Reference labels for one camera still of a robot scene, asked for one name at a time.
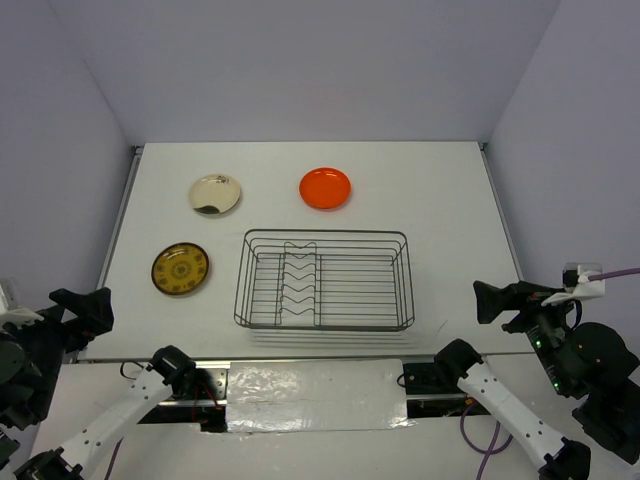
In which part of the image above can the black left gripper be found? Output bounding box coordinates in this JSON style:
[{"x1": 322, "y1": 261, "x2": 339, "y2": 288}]
[{"x1": 0, "y1": 284, "x2": 115, "y2": 420}]

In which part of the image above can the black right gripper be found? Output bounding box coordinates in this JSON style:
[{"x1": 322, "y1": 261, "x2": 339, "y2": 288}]
[{"x1": 470, "y1": 276, "x2": 580, "y2": 391}]

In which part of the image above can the brown yellow patterned plate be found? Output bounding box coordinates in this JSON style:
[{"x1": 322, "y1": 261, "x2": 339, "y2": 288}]
[{"x1": 150, "y1": 242, "x2": 211, "y2": 296}]

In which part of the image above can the cream plate with brown patch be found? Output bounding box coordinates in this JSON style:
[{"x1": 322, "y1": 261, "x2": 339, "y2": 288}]
[{"x1": 188, "y1": 174, "x2": 242, "y2": 216}]

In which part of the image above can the orange plastic plate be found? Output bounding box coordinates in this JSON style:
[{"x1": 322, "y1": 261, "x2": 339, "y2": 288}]
[{"x1": 298, "y1": 167, "x2": 352, "y2": 210}]

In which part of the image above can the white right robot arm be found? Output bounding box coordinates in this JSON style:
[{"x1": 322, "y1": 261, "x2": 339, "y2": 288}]
[{"x1": 434, "y1": 272, "x2": 639, "y2": 479}]

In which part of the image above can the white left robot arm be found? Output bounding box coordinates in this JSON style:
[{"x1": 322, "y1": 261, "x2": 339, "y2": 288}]
[{"x1": 1, "y1": 282, "x2": 196, "y2": 479}]

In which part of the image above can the silver foil covered block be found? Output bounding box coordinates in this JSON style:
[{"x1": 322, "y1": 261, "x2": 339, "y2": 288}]
[{"x1": 225, "y1": 359, "x2": 413, "y2": 433}]

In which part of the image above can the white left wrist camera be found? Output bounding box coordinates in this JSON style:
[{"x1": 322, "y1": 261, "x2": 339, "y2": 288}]
[{"x1": 1, "y1": 278, "x2": 43, "y2": 326}]

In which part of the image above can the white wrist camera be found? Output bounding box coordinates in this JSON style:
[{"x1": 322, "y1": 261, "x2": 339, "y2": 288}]
[
  {"x1": 1, "y1": 278, "x2": 43, "y2": 326},
  {"x1": 541, "y1": 262, "x2": 606, "y2": 306}
]

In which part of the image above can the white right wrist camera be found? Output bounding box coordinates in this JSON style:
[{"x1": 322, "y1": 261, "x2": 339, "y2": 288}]
[{"x1": 541, "y1": 262, "x2": 606, "y2": 306}]

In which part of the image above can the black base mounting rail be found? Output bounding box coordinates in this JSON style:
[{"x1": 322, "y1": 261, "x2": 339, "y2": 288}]
[{"x1": 140, "y1": 358, "x2": 473, "y2": 434}]

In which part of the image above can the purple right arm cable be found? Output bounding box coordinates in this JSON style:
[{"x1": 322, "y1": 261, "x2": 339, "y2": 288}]
[{"x1": 459, "y1": 399, "x2": 514, "y2": 480}]

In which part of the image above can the grey wire dish rack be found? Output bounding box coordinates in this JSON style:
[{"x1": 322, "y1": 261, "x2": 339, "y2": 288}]
[{"x1": 234, "y1": 229, "x2": 415, "y2": 333}]

